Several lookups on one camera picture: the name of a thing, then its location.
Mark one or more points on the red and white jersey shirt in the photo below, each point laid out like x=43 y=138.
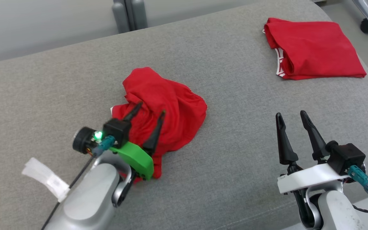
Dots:
x=315 y=48

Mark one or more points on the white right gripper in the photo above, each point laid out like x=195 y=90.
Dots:
x=311 y=179

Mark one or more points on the grey wheeled stand leg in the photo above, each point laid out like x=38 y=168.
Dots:
x=367 y=25

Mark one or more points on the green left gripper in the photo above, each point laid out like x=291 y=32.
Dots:
x=137 y=158

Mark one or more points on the grey fabric sofa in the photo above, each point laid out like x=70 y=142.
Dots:
x=235 y=111

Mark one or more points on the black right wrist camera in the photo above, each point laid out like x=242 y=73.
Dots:
x=347 y=156

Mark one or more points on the grey partition joint post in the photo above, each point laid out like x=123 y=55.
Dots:
x=129 y=14

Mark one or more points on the red shorts with white trim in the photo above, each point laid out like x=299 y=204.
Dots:
x=177 y=108

